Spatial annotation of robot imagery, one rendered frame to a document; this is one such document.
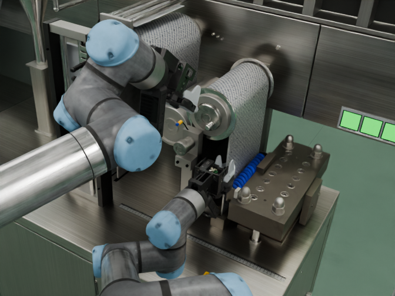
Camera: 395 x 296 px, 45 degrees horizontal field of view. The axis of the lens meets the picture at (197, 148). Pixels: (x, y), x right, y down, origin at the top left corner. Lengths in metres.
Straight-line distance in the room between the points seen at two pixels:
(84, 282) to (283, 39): 0.94
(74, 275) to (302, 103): 0.87
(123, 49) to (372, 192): 2.68
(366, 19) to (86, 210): 0.96
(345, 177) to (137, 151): 2.75
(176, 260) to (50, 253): 0.53
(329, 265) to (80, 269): 1.54
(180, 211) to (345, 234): 1.90
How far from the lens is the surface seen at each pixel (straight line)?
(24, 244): 1.65
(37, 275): 1.72
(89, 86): 0.79
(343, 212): 3.04
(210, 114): 1.22
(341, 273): 2.66
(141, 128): 0.67
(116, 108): 0.72
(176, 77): 0.94
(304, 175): 1.46
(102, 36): 0.78
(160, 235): 1.07
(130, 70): 0.80
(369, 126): 1.46
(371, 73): 1.41
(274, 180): 1.41
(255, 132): 1.43
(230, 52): 1.54
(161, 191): 1.53
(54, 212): 1.49
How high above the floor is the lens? 1.86
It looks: 33 degrees down
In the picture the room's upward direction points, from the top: 4 degrees clockwise
